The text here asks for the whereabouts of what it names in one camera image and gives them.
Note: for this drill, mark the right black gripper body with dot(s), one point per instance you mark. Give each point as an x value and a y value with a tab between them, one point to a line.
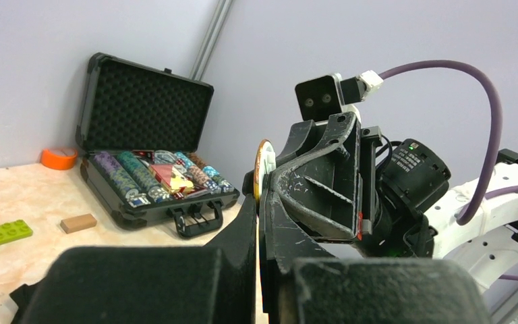
400	181

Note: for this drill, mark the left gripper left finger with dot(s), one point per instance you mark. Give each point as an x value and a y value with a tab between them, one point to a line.
213	283

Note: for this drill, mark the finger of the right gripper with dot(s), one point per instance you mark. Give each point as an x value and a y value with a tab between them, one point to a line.
334	217
303	166

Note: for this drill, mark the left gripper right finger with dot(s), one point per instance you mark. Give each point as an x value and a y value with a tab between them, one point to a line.
304	283

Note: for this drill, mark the black garment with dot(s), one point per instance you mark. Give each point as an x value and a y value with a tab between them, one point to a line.
22	296

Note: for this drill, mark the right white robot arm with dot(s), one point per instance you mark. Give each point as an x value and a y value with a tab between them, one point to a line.
486	246

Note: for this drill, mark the tan wooden block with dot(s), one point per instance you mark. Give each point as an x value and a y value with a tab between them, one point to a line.
78	223

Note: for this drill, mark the black poker chip case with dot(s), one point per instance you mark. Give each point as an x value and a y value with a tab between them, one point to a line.
129	107

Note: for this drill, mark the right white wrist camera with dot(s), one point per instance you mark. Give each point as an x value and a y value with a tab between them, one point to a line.
327	95

